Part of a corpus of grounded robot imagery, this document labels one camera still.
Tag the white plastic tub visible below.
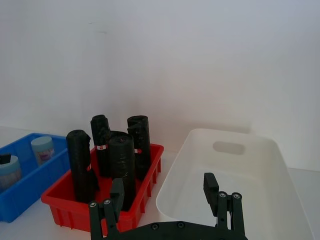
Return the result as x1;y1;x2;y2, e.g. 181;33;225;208
155;128;320;240

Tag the red plastic bin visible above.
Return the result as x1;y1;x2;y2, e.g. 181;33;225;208
40;142;165;233

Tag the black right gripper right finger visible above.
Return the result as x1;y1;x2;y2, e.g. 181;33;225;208
203;172;248;237

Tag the clear jar with blue lid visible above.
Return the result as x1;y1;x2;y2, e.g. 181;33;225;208
30;136;55;167
0;155;22;192

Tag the black garbage bag roll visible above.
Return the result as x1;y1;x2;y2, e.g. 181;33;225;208
107;130;137;211
90;114;111;178
66;129;100;203
126;115;151;180

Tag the blue plastic bin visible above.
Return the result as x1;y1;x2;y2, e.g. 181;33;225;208
0;132;70;223

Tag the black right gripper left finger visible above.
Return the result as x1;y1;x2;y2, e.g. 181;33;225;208
88;177;125;240

